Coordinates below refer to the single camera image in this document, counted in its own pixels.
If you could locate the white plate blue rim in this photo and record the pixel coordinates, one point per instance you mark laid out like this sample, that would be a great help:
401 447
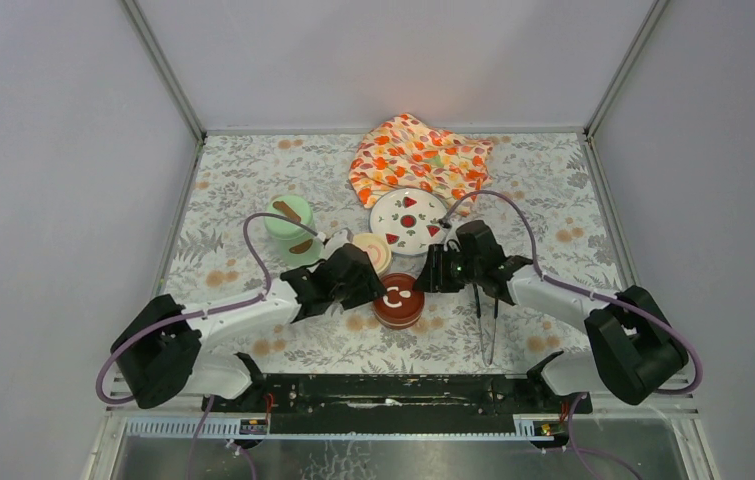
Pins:
408 220

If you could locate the red brown round lid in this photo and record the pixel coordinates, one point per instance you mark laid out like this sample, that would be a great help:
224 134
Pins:
401 299

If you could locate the green lid brown handle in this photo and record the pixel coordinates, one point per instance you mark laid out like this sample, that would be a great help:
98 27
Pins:
297 214

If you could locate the floral orange cloth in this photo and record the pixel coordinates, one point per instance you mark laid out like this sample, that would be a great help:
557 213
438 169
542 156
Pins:
404 152

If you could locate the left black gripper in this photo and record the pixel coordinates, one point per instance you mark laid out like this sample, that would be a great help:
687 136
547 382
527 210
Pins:
364 279

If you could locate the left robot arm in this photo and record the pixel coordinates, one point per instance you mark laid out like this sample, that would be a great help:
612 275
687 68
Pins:
168 348

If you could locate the cream lid pink handle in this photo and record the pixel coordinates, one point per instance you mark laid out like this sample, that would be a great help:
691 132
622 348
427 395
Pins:
377 249

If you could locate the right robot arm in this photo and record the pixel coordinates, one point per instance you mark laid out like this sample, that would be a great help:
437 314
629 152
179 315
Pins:
632 352

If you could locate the green container cup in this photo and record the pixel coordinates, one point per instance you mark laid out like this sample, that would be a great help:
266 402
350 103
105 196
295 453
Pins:
300 250

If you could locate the floral tablecloth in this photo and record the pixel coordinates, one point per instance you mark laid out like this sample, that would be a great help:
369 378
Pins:
541 195

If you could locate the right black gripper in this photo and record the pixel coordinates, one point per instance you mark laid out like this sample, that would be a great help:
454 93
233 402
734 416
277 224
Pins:
432 278

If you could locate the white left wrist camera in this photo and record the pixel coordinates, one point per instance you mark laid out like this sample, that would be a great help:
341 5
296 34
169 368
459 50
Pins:
336 241

